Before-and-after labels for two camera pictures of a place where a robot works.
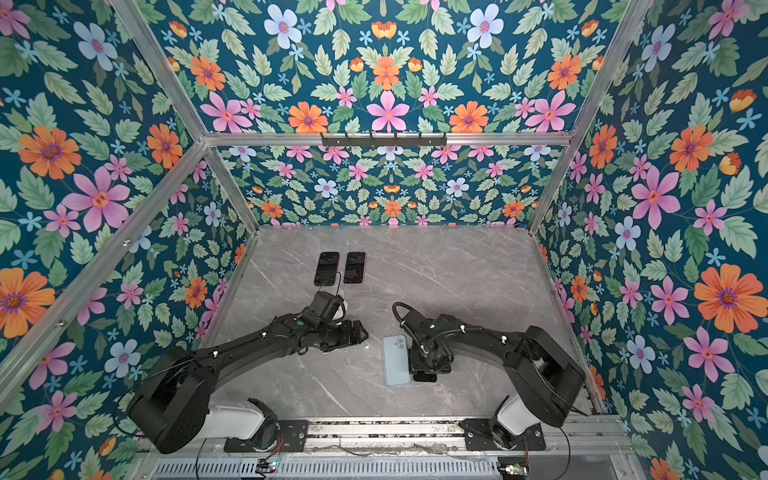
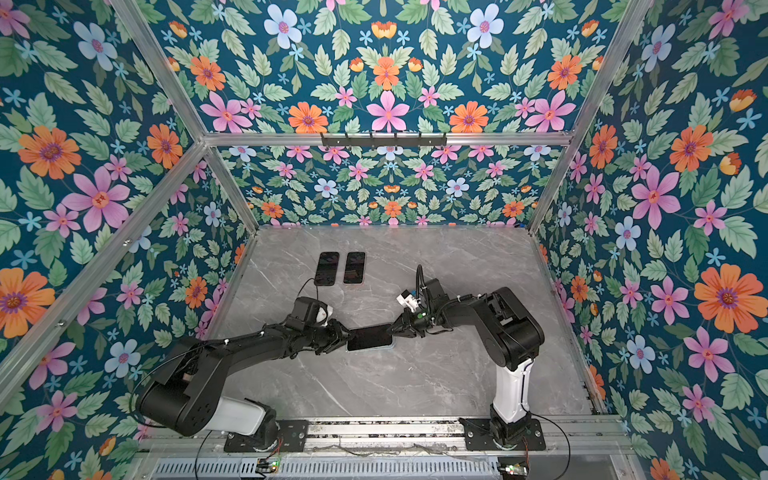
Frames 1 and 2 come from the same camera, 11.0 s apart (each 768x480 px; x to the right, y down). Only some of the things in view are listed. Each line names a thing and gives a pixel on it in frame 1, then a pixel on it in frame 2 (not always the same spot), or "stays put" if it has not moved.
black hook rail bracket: [383, 142] stays put
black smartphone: [421, 376] → [369, 337]
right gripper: [415, 366] → [409, 330]
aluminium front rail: [427, 436] stays put
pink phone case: [355, 269] stays put
